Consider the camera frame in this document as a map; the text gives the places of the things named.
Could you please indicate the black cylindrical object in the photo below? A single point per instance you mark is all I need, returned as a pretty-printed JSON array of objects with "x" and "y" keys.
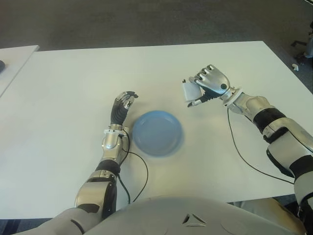
[{"x": 2, "y": 66}]

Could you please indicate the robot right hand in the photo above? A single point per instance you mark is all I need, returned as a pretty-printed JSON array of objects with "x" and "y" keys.
[{"x": 215, "y": 80}]

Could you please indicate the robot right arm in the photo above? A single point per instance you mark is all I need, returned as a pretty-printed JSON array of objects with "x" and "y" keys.
[{"x": 281, "y": 137}]

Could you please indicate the white paper scrap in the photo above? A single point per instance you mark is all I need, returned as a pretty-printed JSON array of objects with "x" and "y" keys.
[{"x": 295, "y": 67}]

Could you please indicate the white square charger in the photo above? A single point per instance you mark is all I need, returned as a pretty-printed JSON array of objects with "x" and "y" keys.
[{"x": 191, "y": 92}]

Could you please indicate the black office chair base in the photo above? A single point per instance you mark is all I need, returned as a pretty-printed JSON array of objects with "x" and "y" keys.
[{"x": 298, "y": 44}]

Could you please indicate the grey robot torso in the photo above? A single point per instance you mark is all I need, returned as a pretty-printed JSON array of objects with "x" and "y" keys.
[{"x": 171, "y": 215}]

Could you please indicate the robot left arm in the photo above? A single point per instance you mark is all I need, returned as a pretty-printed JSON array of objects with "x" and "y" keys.
[{"x": 95, "y": 186}]

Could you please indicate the blue round plate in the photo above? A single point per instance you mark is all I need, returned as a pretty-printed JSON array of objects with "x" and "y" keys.
[{"x": 158, "y": 133}]

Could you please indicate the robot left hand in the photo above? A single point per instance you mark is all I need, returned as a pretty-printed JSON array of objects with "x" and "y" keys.
[{"x": 118, "y": 113}]

